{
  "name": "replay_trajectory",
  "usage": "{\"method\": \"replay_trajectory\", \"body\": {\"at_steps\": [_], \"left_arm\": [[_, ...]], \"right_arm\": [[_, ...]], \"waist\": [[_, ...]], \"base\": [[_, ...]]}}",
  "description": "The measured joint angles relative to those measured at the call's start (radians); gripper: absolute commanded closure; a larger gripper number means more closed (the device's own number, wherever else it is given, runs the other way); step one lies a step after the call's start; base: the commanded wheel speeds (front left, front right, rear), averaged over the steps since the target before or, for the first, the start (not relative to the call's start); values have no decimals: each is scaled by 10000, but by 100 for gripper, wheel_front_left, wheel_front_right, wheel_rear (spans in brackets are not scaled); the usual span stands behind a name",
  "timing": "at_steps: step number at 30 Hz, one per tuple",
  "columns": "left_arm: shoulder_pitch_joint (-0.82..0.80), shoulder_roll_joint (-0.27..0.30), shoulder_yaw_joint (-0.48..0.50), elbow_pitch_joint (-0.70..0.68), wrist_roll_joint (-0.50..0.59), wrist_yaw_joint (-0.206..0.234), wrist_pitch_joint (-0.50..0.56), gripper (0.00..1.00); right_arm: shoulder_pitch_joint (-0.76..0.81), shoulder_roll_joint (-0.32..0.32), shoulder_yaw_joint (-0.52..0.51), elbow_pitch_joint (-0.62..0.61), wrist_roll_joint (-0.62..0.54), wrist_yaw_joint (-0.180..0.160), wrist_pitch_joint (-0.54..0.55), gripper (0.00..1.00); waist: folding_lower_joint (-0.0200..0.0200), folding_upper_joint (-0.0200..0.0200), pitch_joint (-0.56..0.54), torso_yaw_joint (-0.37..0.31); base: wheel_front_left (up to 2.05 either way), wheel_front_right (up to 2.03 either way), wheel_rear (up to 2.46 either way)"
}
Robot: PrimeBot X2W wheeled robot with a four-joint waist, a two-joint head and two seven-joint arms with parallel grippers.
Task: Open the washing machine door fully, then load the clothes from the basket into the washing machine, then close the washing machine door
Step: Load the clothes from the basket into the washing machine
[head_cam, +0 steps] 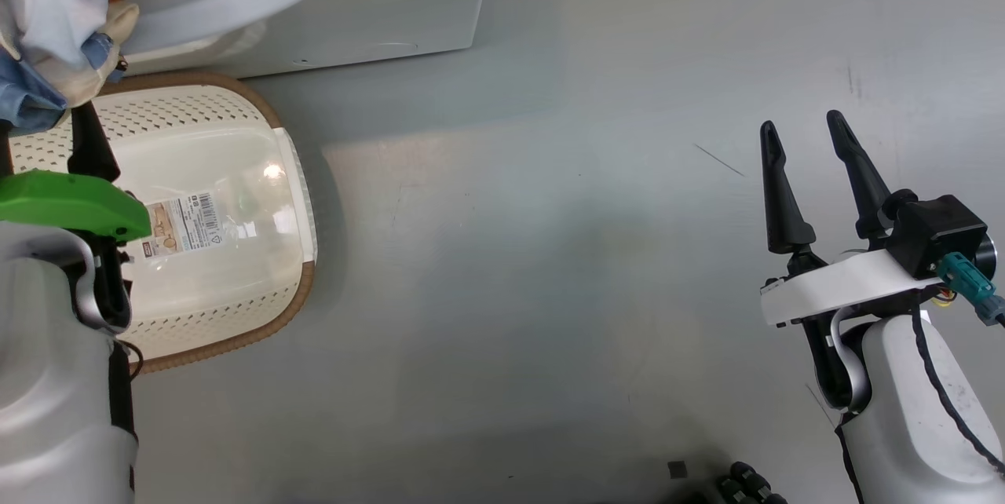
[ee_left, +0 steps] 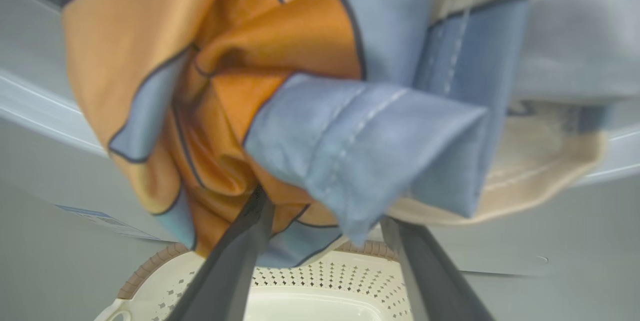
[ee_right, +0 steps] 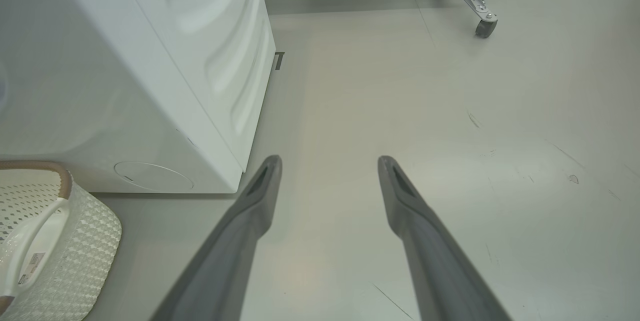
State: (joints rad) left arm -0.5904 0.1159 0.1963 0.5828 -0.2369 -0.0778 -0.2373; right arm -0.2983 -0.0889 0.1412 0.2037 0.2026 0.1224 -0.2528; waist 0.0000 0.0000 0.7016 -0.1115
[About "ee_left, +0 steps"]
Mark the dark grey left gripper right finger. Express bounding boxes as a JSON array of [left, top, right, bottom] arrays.
[[379, 215, 497, 321]]

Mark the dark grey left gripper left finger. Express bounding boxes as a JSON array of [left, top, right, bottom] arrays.
[[165, 185, 276, 321]]

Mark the blue cartoon garment beige trim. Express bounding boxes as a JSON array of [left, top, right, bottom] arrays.
[[60, 0, 640, 270]]

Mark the white perforated basket brown rim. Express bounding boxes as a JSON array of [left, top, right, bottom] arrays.
[[92, 240, 417, 321]]

